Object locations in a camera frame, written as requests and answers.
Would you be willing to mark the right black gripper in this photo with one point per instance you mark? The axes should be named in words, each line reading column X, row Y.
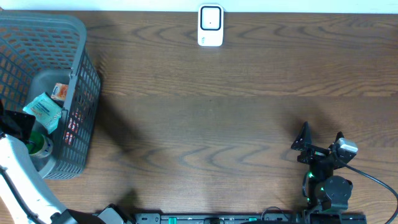
column 314, row 152

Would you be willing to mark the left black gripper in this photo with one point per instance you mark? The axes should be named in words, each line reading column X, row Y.
column 18, row 121

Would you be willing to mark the green lid jar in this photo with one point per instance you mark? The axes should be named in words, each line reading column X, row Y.
column 39, row 145

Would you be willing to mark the teal snack packet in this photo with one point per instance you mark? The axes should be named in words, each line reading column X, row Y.
column 46, row 112

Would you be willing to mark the orange small carton box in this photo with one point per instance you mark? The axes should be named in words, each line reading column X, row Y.
column 59, row 92

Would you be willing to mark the red orange snack bag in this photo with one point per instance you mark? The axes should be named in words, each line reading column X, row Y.
column 79, row 116

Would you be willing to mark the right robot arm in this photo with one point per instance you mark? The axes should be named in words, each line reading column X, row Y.
column 325, row 191

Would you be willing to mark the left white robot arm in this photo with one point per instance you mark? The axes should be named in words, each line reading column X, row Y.
column 24, row 192

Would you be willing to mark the grey plastic basket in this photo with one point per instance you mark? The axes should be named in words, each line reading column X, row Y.
column 38, row 51

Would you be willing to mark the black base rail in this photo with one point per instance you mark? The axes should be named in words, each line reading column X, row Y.
column 269, row 217

